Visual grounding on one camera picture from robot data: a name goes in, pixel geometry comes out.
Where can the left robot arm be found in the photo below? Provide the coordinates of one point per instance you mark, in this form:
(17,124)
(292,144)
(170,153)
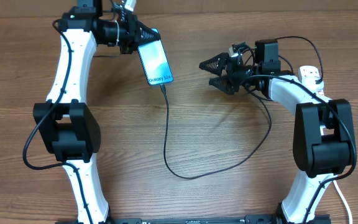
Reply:
(68,128)

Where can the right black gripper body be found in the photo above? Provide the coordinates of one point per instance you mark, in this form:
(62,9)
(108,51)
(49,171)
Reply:
(241,73)

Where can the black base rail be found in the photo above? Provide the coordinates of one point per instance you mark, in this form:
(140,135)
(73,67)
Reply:
(194,220)

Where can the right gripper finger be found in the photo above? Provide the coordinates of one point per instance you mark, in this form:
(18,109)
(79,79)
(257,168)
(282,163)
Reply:
(215,65)
(224,84)

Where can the white charger plug adapter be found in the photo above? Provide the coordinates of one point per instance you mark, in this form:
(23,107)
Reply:
(312,85)

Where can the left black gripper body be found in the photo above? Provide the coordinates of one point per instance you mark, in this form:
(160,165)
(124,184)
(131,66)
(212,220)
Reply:
(128,46)

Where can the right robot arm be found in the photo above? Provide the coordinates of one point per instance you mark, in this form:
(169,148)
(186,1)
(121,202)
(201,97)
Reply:
(324,146)

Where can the smartphone with light screen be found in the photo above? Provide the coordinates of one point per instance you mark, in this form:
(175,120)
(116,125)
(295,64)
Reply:
(155,64)

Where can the white power strip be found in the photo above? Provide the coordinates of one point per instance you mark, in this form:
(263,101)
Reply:
(308,75)

